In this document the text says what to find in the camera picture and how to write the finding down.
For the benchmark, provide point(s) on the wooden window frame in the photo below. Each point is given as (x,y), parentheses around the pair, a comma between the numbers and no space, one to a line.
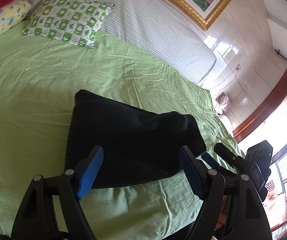
(269,122)

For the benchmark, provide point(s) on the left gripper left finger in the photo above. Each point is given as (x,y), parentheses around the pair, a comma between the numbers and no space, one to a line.
(36,218)

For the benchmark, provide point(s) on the person's right hand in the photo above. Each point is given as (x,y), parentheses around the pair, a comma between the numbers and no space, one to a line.
(222,215)

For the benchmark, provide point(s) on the yellow cartoon print pillow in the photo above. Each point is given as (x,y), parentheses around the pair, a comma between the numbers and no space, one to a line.
(12,14)

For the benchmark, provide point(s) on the dark navy pants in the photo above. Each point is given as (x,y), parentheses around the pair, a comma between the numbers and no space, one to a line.
(139,146)

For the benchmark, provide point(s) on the green checkered pillow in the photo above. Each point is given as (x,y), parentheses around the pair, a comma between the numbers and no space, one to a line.
(73,21)

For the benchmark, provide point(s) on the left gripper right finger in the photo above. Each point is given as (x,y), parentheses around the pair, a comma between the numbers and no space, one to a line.
(246,217)

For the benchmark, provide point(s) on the striped white headboard cushion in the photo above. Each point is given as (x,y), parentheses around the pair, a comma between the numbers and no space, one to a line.
(151,26)

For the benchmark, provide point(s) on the green bed sheet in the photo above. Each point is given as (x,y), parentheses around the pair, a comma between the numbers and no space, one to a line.
(59,101)

